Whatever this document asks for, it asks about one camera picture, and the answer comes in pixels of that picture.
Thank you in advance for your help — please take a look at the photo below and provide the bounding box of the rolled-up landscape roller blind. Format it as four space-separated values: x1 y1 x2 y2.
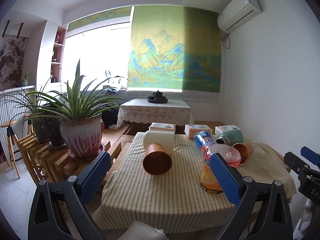
66 6 133 33

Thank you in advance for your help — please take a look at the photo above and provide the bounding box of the white cylindrical cup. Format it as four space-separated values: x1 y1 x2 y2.
143 130 175 154

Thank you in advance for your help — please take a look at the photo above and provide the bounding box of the striped tablecloth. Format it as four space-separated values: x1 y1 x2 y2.
92 130 297 233

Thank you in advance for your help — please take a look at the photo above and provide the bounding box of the spider plant in dark pot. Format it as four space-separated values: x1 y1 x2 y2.
0 75 66 147

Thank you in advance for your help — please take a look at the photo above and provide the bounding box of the white slatted radiator cover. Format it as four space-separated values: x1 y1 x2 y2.
0 85 37 160

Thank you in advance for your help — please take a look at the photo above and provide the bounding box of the green thermos flask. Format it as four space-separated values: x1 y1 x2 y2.
215 129 244 146

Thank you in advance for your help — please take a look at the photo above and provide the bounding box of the landscape painted roller blind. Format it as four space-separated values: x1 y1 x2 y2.
126 6 222 103

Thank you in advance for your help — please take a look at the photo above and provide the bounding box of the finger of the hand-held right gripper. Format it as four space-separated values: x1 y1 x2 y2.
301 146 320 167
284 151 320 178

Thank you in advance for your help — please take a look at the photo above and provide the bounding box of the black bag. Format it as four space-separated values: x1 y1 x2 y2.
101 106 120 129

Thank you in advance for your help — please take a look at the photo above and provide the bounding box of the white cloth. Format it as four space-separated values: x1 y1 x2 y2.
127 220 171 240

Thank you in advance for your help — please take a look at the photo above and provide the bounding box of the low table with lace cloth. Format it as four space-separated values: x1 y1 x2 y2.
117 98 193 131

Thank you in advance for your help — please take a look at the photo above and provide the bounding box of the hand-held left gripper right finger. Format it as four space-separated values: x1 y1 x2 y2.
209 152 293 240

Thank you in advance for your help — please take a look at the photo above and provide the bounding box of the white fabric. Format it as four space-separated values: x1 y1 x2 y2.
293 199 320 240

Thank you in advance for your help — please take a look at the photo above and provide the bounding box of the air conditioner cable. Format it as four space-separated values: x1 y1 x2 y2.
221 32 232 49

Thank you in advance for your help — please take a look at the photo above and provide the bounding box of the pink wall shelf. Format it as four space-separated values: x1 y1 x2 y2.
51 26 67 84

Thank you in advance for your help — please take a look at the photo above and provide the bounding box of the wooden stool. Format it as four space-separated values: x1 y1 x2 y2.
0 119 22 179

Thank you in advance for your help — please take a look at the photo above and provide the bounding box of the spider plant in pink pot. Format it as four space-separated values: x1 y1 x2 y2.
32 59 130 160

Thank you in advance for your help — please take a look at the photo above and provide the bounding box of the small potted plant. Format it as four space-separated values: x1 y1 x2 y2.
20 70 34 87

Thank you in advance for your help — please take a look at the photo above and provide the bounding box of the large copper cup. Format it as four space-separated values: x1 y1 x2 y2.
142 143 173 176

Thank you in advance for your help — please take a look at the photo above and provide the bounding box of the white air conditioner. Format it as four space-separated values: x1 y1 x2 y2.
217 0 263 33

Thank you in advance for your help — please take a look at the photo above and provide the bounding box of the black tea set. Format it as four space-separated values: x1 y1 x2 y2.
147 90 168 104

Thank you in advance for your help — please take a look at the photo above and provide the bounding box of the small copper cup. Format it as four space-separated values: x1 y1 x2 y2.
232 142 254 165

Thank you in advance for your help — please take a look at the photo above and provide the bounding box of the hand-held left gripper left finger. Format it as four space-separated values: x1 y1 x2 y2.
28 151 112 240

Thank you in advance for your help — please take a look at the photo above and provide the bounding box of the wooden plant stand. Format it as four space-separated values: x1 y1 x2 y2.
16 130 112 183

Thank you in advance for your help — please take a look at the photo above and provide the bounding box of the orange drink plastic bottle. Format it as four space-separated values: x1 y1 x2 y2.
194 130 242 195

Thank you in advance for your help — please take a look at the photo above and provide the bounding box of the ink painting wall scroll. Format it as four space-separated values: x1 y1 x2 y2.
0 21 28 91

